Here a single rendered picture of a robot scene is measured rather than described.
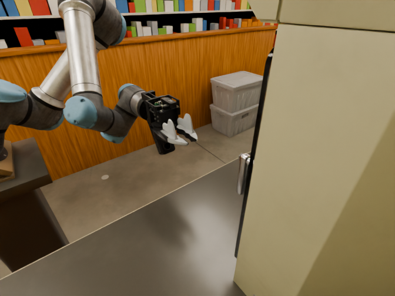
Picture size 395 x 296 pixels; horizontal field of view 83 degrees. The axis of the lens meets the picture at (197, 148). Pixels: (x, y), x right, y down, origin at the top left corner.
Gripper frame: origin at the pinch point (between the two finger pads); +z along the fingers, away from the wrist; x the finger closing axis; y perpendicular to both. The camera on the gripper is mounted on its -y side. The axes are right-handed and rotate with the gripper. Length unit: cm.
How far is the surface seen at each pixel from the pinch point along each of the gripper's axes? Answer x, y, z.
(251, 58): 226, -41, -171
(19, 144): -37, -20, -68
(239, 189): -1.2, -1.3, 17.6
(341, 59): -5.4, 24.5, 29.2
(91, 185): -12, -114, -144
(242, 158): -1.1, 5.9, 17.3
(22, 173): -38, -20, -45
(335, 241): -5.0, 6.5, 34.5
